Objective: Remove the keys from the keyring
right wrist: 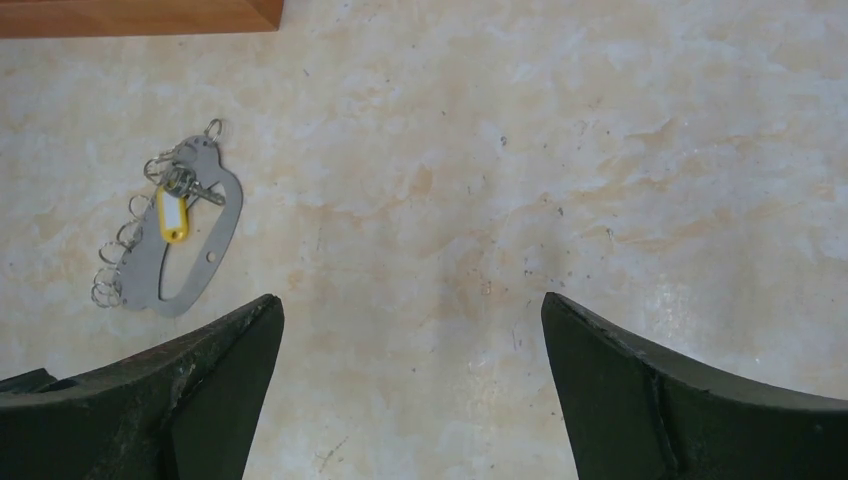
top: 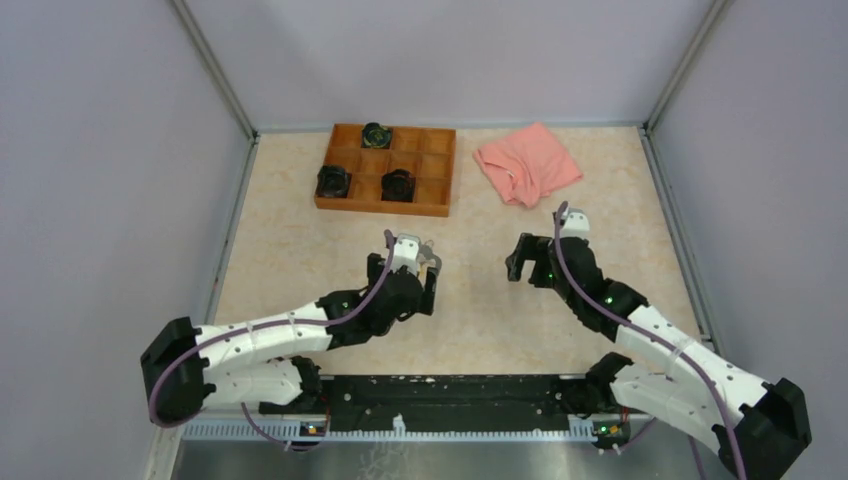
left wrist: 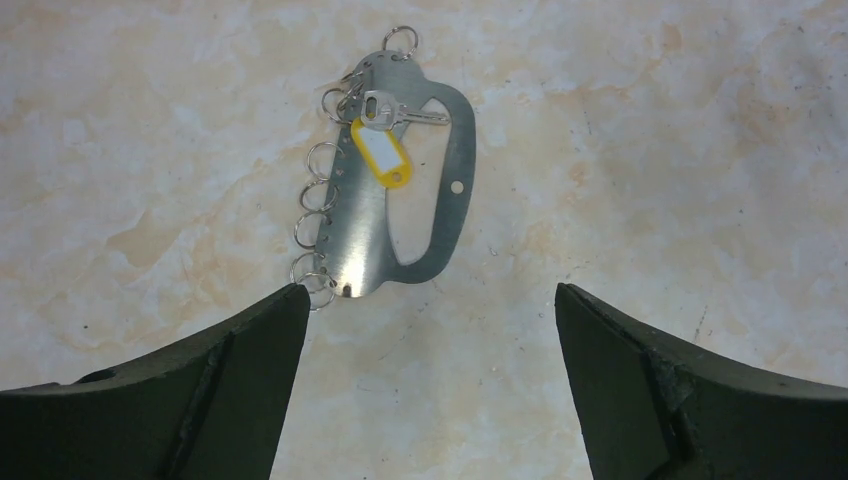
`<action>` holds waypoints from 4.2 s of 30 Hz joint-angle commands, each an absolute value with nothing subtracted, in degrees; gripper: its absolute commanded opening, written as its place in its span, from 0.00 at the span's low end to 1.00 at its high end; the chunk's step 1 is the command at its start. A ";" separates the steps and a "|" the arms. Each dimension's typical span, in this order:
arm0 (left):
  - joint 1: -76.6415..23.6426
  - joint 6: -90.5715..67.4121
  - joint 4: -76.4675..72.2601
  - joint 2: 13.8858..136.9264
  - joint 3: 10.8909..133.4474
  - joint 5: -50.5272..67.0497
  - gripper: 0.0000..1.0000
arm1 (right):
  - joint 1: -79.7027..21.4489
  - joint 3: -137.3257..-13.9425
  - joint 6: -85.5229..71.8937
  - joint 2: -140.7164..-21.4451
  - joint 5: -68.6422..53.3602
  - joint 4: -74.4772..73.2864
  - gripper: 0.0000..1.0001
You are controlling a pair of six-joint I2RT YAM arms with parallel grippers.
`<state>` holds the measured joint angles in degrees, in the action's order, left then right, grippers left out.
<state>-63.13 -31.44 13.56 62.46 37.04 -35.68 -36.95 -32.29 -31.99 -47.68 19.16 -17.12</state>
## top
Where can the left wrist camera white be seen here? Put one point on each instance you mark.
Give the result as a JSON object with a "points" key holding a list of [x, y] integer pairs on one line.
{"points": [[405, 252]]}

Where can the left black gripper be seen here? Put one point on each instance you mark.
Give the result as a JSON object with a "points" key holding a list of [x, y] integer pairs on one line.
{"points": [[427, 302]]}

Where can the aluminium frame rails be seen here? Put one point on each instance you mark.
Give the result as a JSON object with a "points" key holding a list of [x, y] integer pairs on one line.
{"points": [[647, 134]]}

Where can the black rolled belt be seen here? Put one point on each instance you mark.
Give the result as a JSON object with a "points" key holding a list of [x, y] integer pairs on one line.
{"points": [[333, 181], [376, 136], [398, 186]]}

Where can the black rolled belt middle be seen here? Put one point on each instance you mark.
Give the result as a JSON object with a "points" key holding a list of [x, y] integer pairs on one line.
{"points": [[398, 186]]}

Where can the white slotted cable duct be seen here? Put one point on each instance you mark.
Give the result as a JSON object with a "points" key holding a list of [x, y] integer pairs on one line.
{"points": [[296, 431]]}

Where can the metal key holder plate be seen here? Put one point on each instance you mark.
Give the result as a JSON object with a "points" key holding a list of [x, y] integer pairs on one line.
{"points": [[427, 257]]}

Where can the black rolled belt top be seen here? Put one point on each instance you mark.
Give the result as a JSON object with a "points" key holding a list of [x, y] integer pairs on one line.
{"points": [[376, 136]]}

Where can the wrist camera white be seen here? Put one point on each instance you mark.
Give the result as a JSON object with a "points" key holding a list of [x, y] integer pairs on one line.
{"points": [[574, 223], [405, 252]]}

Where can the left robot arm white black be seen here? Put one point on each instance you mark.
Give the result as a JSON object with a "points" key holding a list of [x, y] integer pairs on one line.
{"points": [[187, 369]]}

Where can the pink folded cloth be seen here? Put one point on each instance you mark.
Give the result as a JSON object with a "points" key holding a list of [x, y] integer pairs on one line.
{"points": [[527, 165]]}

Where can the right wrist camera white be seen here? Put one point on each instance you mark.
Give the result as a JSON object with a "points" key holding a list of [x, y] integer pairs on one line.
{"points": [[574, 223]]}

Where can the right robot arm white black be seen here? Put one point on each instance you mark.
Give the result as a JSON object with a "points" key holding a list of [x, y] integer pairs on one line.
{"points": [[757, 428]]}

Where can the black rolled belt left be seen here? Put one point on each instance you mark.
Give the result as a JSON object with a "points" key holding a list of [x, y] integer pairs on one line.
{"points": [[333, 181]]}

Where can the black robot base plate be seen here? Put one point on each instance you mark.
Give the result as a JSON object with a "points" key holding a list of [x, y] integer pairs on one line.
{"points": [[459, 404]]}

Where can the orange wooden compartment tray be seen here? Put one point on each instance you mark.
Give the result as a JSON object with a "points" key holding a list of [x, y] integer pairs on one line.
{"points": [[428, 153]]}

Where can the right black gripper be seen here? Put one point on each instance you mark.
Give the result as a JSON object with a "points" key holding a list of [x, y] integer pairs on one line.
{"points": [[530, 247]]}

